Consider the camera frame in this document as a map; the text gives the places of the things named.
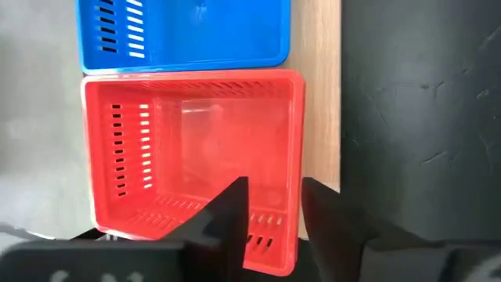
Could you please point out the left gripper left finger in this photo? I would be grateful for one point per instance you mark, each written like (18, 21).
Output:
(219, 235)

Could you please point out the red slotted plastic basket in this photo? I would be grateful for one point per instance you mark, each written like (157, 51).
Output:
(219, 137)

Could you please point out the blue slotted plastic basket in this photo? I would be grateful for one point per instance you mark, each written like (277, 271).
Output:
(203, 35)

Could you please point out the black table mat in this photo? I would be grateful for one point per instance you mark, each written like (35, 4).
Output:
(422, 117)

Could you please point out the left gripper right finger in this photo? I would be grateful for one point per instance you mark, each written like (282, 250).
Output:
(332, 235)

